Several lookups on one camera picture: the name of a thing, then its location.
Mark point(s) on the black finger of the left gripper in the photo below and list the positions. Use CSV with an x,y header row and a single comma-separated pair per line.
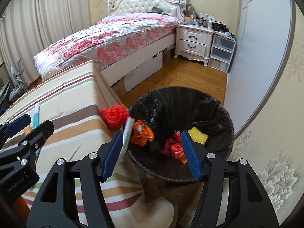
x,y
27,148

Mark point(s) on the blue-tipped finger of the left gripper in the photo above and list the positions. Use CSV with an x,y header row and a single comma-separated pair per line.
x,y
9,130

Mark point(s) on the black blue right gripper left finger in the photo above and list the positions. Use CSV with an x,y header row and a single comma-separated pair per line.
x,y
55,203

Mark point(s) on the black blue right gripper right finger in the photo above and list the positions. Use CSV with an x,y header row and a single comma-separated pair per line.
x,y
248,202

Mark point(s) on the teal white tube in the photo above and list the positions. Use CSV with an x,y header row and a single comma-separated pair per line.
x,y
35,116

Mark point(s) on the yellow foam net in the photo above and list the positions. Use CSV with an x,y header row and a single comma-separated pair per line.
x,y
197,136

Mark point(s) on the orange paper piece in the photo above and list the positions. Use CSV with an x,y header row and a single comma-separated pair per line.
x,y
178,153

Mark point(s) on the red foam net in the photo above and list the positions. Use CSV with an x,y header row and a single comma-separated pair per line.
x,y
115,116

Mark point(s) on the white green tube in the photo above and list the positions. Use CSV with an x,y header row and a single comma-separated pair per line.
x,y
126,136

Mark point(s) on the orange plastic wrapper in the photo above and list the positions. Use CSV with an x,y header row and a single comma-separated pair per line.
x,y
141,134

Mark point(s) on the amber bottle black cap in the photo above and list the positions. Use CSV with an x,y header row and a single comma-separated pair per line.
x,y
27,130

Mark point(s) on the grey office chair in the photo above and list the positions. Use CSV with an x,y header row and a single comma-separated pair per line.
x,y
20,86

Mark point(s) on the striped bed cover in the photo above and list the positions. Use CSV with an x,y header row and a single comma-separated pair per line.
x,y
72,100

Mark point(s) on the white cardboard box under bed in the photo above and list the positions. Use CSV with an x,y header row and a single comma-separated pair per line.
x,y
138,75

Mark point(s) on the beige curtain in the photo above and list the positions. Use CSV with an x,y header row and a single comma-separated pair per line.
x,y
29,26

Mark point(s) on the bed with floral quilt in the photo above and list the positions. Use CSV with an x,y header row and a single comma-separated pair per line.
x,y
117,44

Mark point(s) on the plastic drawer unit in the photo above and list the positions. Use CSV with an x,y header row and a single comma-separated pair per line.
x,y
222,51

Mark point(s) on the white nightstand with drawers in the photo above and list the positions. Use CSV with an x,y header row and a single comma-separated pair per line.
x,y
194,42

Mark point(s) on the white sliding wardrobe door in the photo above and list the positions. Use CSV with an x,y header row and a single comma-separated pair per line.
x,y
263,41

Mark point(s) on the clutter on nightstand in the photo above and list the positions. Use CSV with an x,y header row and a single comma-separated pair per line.
x,y
191,17

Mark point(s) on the white tufted headboard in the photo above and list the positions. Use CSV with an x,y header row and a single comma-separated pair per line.
x,y
170,7

